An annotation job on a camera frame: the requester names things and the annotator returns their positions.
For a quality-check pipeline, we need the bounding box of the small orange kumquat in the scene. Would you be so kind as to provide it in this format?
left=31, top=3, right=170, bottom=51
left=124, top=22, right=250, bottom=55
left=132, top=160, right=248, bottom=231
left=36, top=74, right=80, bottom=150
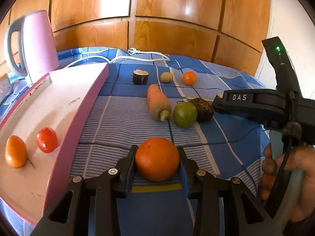
left=5, top=135, right=27, bottom=168

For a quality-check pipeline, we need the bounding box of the green tomato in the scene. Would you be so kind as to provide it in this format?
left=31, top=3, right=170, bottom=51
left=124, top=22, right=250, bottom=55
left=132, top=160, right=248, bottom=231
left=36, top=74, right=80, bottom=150
left=173, top=102, right=197, bottom=128

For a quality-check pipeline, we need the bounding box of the large orange fruit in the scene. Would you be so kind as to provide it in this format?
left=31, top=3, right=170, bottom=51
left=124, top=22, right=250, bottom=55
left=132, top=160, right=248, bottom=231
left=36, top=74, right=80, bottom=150
left=135, top=137, right=179, bottom=182

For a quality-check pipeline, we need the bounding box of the person's right hand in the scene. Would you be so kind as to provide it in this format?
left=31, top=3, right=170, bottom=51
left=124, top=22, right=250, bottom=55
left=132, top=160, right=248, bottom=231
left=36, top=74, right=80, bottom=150
left=258, top=145, right=315, bottom=222

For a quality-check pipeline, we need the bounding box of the red cherry tomato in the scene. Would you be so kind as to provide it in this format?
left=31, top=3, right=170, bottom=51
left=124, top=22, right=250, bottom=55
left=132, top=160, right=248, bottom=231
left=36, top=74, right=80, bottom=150
left=36, top=127, right=58, bottom=153

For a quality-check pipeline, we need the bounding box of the dark brown avocado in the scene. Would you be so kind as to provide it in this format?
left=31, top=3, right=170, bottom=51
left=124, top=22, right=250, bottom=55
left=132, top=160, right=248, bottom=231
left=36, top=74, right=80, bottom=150
left=190, top=98, right=214, bottom=123

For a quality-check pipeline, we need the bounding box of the small orange tangerine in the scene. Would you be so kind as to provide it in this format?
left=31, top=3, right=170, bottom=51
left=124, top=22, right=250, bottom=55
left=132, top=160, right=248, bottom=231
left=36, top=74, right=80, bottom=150
left=182, top=71, right=197, bottom=86

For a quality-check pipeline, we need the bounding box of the pink shallow cardboard box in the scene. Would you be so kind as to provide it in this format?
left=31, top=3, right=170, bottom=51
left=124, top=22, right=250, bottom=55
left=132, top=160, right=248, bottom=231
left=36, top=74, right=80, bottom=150
left=1, top=63, right=109, bottom=225

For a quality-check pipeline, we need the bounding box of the brown kiwi fruit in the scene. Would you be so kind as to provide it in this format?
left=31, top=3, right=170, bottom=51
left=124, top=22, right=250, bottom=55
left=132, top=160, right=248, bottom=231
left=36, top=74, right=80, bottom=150
left=160, top=72, right=173, bottom=83

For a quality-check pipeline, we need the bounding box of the orange carrot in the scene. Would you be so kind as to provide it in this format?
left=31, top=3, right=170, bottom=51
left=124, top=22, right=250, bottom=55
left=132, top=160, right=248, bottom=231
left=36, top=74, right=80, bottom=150
left=147, top=84, right=172, bottom=122

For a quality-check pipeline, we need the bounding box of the blue plaid tablecloth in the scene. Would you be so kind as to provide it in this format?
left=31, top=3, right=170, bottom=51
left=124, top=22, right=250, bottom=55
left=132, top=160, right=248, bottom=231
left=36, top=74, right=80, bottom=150
left=1, top=47, right=270, bottom=235

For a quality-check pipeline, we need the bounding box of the silver ornate tissue box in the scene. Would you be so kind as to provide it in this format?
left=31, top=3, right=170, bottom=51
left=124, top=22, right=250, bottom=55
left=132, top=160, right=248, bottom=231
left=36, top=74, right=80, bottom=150
left=0, top=73, right=13, bottom=103

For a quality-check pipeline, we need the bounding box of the pink electric kettle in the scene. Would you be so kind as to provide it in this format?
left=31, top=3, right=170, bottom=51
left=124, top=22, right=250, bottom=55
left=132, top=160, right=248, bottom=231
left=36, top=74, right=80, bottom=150
left=4, top=10, right=59, bottom=86

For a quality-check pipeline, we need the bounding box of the white power cord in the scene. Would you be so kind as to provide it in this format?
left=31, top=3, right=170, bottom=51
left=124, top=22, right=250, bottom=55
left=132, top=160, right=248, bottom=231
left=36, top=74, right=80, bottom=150
left=65, top=47, right=171, bottom=68

